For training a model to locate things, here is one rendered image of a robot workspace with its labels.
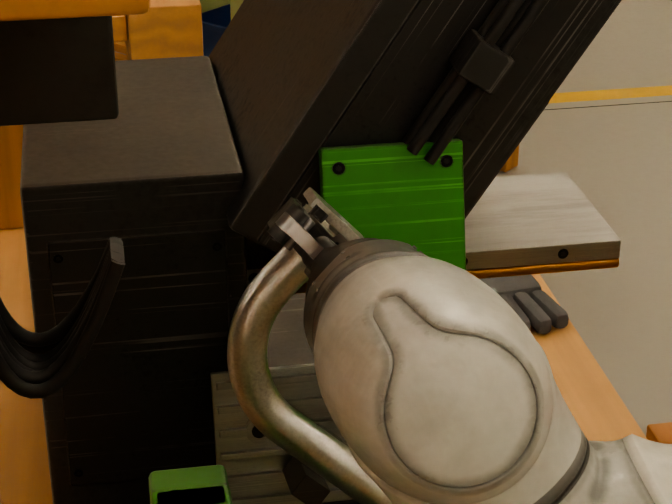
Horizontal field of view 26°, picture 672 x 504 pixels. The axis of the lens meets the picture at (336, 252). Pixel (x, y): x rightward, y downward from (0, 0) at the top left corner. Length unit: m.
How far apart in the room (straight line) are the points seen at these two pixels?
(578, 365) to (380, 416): 0.95
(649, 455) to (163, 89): 0.74
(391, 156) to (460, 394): 0.53
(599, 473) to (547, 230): 0.62
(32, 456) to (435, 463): 0.88
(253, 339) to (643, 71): 4.27
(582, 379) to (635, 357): 1.86
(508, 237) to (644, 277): 2.47
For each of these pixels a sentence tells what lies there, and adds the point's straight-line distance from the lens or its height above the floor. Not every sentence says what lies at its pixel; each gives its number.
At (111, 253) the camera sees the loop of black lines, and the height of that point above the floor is 1.26.
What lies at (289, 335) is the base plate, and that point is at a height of 0.90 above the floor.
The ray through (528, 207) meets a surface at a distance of 1.40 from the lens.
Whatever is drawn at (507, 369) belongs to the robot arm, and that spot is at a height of 1.37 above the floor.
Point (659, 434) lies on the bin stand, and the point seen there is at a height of 0.80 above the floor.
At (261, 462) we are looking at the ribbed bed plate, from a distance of 1.21.
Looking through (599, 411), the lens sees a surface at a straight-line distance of 1.52.
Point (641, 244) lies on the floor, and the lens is 3.96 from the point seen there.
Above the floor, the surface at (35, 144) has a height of 1.24.
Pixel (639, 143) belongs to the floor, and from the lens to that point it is 4.62.
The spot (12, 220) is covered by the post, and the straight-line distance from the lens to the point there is 1.96.
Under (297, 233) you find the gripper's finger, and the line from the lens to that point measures 0.90.
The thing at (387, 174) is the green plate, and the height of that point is 1.25.
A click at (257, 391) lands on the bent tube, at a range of 1.08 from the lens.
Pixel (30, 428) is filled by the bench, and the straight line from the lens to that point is 1.54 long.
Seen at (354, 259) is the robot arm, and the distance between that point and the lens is 0.80.
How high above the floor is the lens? 1.71
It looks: 26 degrees down
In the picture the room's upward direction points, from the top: straight up
